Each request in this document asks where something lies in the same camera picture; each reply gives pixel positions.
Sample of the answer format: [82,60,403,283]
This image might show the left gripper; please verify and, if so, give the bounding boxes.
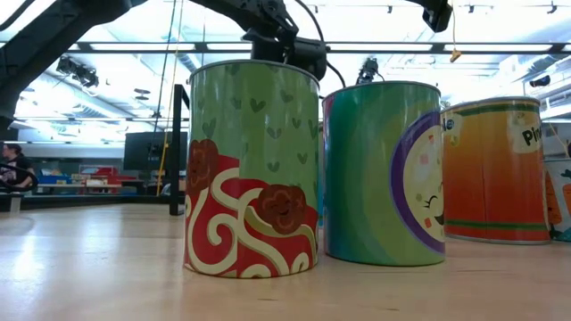
[243,26,330,83]

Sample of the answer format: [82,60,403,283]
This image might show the green can red swirl meatballs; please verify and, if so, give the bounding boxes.
[184,59,321,280]

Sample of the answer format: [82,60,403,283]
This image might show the green can purple ring face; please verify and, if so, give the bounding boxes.
[321,80,447,268]

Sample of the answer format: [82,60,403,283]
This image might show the pineapple can orange label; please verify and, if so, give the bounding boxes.
[440,95,551,246]

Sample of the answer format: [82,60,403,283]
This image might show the carrots can white teal label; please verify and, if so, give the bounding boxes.
[542,157,571,243]

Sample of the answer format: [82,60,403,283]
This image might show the black monitor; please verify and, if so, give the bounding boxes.
[122,130,189,172]

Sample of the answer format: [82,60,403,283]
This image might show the red storage boxes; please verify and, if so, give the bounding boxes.
[79,164,137,193]

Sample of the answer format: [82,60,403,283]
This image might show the blue storage bin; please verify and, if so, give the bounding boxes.
[37,174,73,185]

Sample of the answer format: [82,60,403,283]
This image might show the person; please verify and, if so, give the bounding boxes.
[0,142,37,192]

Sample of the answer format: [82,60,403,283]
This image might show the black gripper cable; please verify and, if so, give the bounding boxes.
[292,0,348,89]

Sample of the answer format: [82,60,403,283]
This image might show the hanging yellow cord with hook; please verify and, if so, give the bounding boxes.
[449,0,464,64]

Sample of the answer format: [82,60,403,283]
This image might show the black overhead camera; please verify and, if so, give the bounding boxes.
[355,56,381,86]

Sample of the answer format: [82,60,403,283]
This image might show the black overhead frame bar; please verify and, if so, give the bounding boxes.
[0,40,571,56]

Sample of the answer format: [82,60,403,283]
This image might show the thin black hanging cable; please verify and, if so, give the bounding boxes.
[153,0,178,134]

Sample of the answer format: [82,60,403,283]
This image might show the yellow cable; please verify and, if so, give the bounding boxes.
[154,0,185,197]

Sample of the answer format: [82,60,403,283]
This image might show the black table edge rail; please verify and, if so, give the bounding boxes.
[20,193,186,210]

